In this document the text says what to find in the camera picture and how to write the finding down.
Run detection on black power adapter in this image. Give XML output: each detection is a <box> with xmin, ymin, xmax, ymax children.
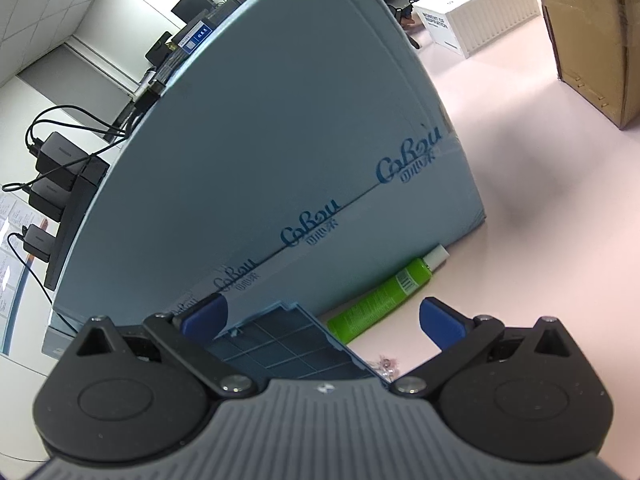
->
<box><xmin>22</xmin><ymin>225</ymin><xmax>56</xmax><ymax>261</ymax></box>
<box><xmin>27</xmin><ymin>175</ymin><xmax>76</xmax><ymax>213</ymax></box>
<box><xmin>34</xmin><ymin>132</ymin><xmax>86</xmax><ymax>191</ymax></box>

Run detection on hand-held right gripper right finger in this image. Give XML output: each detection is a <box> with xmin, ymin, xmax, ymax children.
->
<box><xmin>389</xmin><ymin>296</ymin><xmax>576</xmax><ymax>398</ymax></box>

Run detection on white cardboard box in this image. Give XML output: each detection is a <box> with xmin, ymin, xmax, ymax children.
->
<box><xmin>412</xmin><ymin>0</ymin><xmax>544</xmax><ymax>59</ymax></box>

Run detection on blue ribbed container box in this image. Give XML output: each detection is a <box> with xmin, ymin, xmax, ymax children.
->
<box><xmin>206</xmin><ymin>300</ymin><xmax>391</xmax><ymax>386</ymax></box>

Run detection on black adapter cable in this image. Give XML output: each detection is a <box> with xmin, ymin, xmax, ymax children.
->
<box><xmin>7</xmin><ymin>232</ymin><xmax>57</xmax><ymax>313</ymax></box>
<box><xmin>25</xmin><ymin>105</ymin><xmax>132</xmax><ymax>161</ymax></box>

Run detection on green tube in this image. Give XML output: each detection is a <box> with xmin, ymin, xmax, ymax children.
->
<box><xmin>326</xmin><ymin>244</ymin><xmax>450</xmax><ymax>345</ymax></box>

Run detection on blue white label card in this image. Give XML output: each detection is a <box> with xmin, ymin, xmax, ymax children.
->
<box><xmin>177</xmin><ymin>17</ymin><xmax>214</xmax><ymax>53</ymax></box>

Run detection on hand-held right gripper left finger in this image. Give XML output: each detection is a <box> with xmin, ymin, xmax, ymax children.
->
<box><xmin>67</xmin><ymin>294</ymin><xmax>258</xmax><ymax>397</ymax></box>

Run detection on black power strip with adapters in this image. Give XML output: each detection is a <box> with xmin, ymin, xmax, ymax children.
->
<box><xmin>44</xmin><ymin>157</ymin><xmax>111</xmax><ymax>291</ymax></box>

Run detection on beige hair tie with pearl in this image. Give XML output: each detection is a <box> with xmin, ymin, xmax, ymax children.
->
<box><xmin>367</xmin><ymin>355</ymin><xmax>401</xmax><ymax>386</ymax></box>

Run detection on white wall notices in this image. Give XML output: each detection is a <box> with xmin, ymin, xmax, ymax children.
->
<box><xmin>0</xmin><ymin>195</ymin><xmax>26</xmax><ymax>311</ymax></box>

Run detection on brown cardboard box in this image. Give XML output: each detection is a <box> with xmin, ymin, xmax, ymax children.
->
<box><xmin>525</xmin><ymin>0</ymin><xmax>640</xmax><ymax>131</ymax></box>

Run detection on large light blue carton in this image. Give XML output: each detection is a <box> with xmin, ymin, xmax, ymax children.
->
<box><xmin>42</xmin><ymin>0</ymin><xmax>488</xmax><ymax>356</ymax></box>

